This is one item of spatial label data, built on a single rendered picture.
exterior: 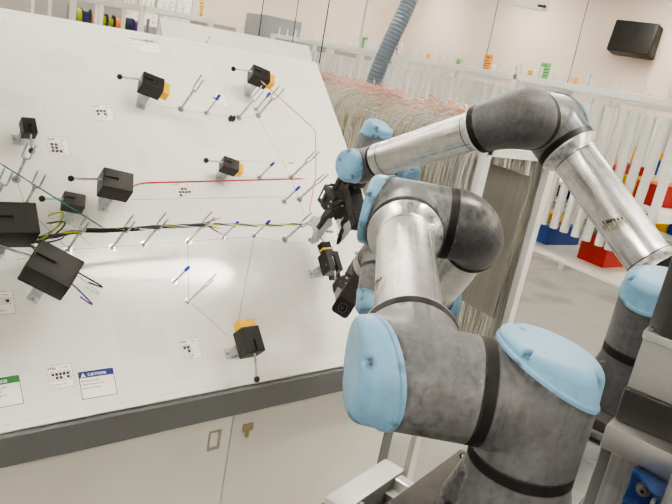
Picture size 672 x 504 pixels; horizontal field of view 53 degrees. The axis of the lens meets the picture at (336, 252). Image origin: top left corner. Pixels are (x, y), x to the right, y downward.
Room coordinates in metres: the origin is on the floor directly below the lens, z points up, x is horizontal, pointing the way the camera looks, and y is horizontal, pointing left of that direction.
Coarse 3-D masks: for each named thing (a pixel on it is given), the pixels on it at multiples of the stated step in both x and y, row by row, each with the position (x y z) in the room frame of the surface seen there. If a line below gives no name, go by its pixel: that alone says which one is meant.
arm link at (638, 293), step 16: (640, 272) 1.07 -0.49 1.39; (656, 272) 1.08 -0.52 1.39; (624, 288) 1.06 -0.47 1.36; (640, 288) 1.03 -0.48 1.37; (656, 288) 1.02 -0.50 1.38; (624, 304) 1.04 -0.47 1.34; (640, 304) 1.02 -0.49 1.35; (624, 320) 1.04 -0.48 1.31; (640, 320) 1.02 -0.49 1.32; (608, 336) 1.06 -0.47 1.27; (624, 336) 1.03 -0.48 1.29; (640, 336) 1.01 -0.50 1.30; (624, 352) 1.02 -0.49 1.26
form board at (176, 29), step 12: (168, 24) 4.80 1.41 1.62; (180, 24) 4.86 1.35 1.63; (192, 24) 4.92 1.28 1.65; (168, 36) 4.74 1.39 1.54; (180, 36) 4.80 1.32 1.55; (192, 36) 4.85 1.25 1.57; (204, 36) 4.92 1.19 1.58; (216, 36) 4.98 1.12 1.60; (228, 36) 5.04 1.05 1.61; (240, 36) 5.11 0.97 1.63; (252, 36) 5.18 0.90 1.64; (240, 48) 5.04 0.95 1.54; (252, 48) 5.11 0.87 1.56; (264, 48) 5.18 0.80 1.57; (276, 48) 5.25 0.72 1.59; (288, 48) 5.32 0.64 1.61; (300, 48) 5.39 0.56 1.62
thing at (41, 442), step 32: (256, 384) 1.44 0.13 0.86; (288, 384) 1.48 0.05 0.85; (320, 384) 1.55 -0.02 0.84; (96, 416) 1.18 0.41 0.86; (128, 416) 1.22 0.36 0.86; (160, 416) 1.26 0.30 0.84; (192, 416) 1.32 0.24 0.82; (224, 416) 1.37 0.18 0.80; (0, 448) 1.06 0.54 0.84; (32, 448) 1.09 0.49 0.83; (64, 448) 1.13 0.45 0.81
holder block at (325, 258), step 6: (324, 252) 1.71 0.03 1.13; (330, 252) 1.71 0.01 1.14; (336, 252) 1.73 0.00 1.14; (318, 258) 1.72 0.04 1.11; (324, 258) 1.70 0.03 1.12; (330, 258) 1.70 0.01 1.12; (336, 258) 1.71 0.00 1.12; (324, 264) 1.70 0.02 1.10; (330, 264) 1.69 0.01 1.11; (336, 264) 1.70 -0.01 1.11; (324, 270) 1.70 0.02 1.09; (330, 270) 1.68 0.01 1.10; (336, 270) 1.70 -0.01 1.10
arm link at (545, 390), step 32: (512, 352) 0.63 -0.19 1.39; (544, 352) 0.63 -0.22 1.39; (576, 352) 0.66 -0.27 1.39; (512, 384) 0.61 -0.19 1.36; (544, 384) 0.60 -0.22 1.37; (576, 384) 0.60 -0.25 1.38; (480, 416) 0.60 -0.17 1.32; (512, 416) 0.60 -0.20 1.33; (544, 416) 0.60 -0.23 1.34; (576, 416) 0.60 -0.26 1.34; (480, 448) 0.63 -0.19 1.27; (512, 448) 0.61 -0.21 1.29; (544, 448) 0.60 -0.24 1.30; (576, 448) 0.61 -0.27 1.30; (544, 480) 0.60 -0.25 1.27
